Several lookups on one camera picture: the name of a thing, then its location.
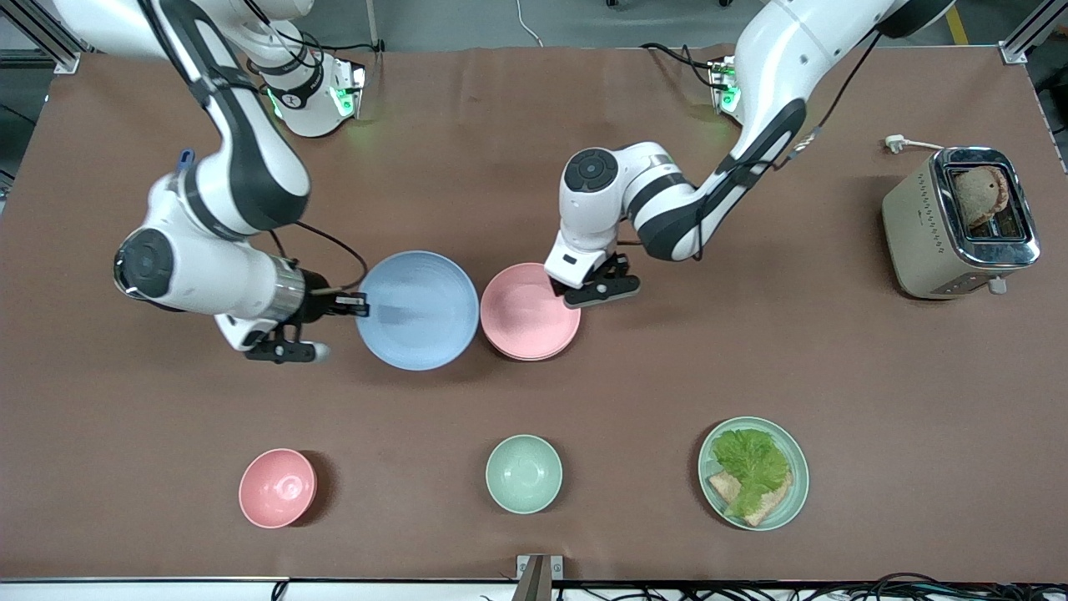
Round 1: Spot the brown bread slice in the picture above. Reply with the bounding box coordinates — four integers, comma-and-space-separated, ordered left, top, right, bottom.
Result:
708, 470, 794, 528

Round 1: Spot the aluminium frame post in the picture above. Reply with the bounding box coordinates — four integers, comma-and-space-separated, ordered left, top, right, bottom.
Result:
998, 0, 1068, 66
0, 0, 82, 75

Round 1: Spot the brown toast slice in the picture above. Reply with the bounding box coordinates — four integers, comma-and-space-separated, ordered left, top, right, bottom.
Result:
953, 165, 1012, 232

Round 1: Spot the green lettuce leaf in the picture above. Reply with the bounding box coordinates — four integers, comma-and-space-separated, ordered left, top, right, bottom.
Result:
711, 428, 792, 518

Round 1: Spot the pink bowl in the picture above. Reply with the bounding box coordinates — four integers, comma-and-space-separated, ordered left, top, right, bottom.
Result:
239, 448, 318, 529

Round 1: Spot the beige chrome toaster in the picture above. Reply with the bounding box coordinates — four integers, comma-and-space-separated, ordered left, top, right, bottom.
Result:
881, 146, 1043, 301

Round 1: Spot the grey metal bracket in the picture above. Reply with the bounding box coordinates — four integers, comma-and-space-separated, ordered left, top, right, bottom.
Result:
515, 554, 565, 601

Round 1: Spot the thin white cable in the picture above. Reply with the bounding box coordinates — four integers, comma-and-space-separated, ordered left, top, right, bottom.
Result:
515, 0, 545, 48

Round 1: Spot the blue plate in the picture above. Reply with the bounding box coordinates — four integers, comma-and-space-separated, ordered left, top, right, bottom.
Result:
356, 250, 481, 372

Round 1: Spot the pink plate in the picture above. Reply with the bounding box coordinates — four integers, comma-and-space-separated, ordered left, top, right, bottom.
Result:
480, 262, 582, 362

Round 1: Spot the green plate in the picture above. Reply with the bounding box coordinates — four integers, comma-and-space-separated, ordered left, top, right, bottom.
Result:
698, 417, 810, 533

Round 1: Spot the green bowl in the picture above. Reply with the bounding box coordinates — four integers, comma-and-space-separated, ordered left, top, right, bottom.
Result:
486, 434, 563, 515

